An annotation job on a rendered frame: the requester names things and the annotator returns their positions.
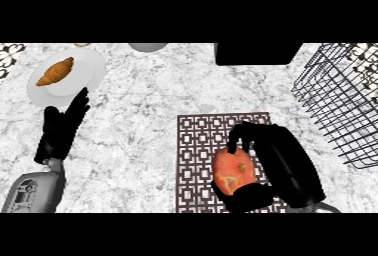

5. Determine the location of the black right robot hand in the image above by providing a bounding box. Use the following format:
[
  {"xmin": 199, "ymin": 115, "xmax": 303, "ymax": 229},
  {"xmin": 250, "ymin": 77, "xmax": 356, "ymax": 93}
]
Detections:
[{"xmin": 210, "ymin": 120, "xmax": 328, "ymax": 214}]

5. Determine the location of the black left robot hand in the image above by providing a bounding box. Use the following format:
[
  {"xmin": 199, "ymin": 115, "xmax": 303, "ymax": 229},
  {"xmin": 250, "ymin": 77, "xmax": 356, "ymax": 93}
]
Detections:
[{"xmin": 32, "ymin": 86, "xmax": 93, "ymax": 165}]

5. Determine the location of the orange squash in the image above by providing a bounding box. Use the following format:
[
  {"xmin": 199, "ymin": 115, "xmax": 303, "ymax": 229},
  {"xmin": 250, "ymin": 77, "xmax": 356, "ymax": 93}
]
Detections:
[{"xmin": 211, "ymin": 145, "xmax": 258, "ymax": 197}]

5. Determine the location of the brown patterned placemat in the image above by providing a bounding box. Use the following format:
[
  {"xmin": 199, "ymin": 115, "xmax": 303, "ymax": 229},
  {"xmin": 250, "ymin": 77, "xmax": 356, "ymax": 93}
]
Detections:
[{"xmin": 174, "ymin": 111, "xmax": 289, "ymax": 214}]

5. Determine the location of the white plate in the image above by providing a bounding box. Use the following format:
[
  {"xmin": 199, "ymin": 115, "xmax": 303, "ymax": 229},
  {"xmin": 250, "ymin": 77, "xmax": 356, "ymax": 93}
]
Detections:
[{"xmin": 27, "ymin": 47, "xmax": 108, "ymax": 109}]

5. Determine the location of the brown croissant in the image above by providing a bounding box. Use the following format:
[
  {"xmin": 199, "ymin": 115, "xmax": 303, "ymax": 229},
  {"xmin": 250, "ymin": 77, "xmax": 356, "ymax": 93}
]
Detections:
[{"xmin": 34, "ymin": 56, "xmax": 75, "ymax": 87}]

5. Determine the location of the grey round object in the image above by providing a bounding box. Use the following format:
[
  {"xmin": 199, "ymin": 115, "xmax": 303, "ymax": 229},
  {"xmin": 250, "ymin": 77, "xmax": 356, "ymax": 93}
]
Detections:
[{"xmin": 127, "ymin": 42, "xmax": 170, "ymax": 53}]

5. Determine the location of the black box appliance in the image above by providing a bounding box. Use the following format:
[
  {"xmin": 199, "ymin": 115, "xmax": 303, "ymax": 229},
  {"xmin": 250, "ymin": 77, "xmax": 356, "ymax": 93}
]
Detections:
[{"xmin": 213, "ymin": 42, "xmax": 306, "ymax": 67}]

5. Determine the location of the black wire basket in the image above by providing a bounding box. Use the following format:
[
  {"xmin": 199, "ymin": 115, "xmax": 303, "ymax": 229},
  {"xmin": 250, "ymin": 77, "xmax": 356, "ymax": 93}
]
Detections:
[{"xmin": 289, "ymin": 42, "xmax": 378, "ymax": 170}]

